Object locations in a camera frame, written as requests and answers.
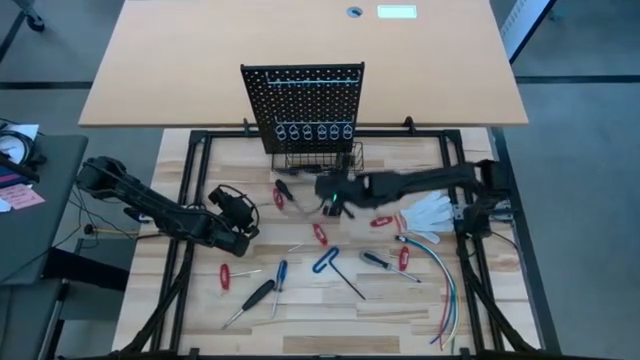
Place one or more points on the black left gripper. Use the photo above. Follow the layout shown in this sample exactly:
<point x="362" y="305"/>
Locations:
<point x="235" y="210"/>

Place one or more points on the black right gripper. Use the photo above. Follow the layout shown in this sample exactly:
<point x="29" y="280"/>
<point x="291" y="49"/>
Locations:
<point x="350" y="190"/>

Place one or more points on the small black screwdriver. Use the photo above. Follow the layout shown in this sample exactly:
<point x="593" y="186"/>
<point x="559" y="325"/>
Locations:
<point x="284" y="189"/>

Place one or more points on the grey and black screwdriver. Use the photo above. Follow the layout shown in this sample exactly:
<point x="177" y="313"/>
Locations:
<point x="372" y="258"/>

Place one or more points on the blue clear Husky screwdriver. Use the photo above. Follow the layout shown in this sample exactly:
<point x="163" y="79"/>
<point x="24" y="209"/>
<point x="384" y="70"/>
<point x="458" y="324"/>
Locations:
<point x="282" y="272"/>

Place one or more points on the long black screwdriver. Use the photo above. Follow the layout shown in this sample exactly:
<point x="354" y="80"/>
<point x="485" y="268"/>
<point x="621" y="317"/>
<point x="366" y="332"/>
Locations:
<point x="260" y="295"/>

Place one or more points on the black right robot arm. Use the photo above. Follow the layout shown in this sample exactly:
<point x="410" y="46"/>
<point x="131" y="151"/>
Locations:
<point x="425" y="180"/>

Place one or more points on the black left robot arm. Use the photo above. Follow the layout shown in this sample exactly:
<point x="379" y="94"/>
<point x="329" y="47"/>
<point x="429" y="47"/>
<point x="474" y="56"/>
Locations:
<point x="165" y="215"/>

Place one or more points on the black metal pegboard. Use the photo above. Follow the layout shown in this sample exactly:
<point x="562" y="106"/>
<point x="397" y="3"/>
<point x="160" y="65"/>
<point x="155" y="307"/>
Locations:
<point x="310" y="105"/>

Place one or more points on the large beige desk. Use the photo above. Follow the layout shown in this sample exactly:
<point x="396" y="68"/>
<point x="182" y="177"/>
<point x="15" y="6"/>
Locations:
<point x="175" y="65"/>

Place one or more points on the black table leg base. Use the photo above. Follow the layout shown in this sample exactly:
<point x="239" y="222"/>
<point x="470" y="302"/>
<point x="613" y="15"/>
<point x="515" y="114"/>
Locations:
<point x="85" y="267"/>

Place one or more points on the grey side table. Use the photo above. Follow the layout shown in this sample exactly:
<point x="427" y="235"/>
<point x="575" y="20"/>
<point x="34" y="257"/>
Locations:
<point x="45" y="225"/>

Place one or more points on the round desk grommet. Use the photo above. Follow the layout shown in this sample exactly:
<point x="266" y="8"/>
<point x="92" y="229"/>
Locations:
<point x="354" y="11"/>

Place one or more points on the pink paper note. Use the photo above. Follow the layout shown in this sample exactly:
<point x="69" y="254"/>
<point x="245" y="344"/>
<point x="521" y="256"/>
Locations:
<point x="22" y="196"/>

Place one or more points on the white paper sheet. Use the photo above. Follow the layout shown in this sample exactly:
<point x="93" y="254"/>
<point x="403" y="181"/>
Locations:
<point x="25" y="131"/>

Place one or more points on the white perforated panel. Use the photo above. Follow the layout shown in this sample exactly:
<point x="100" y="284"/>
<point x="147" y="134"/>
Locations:
<point x="520" y="22"/>

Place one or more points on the black chair caster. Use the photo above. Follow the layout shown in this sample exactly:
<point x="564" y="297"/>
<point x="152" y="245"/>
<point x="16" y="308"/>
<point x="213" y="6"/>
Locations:
<point x="35" y="21"/>

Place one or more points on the black frame clamp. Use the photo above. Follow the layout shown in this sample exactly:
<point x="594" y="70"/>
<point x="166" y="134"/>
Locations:
<point x="409" y="124"/>
<point x="246" y="126"/>

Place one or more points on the black table frame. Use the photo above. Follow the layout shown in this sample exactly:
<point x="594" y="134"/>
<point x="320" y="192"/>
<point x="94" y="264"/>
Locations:
<point x="425" y="133"/>

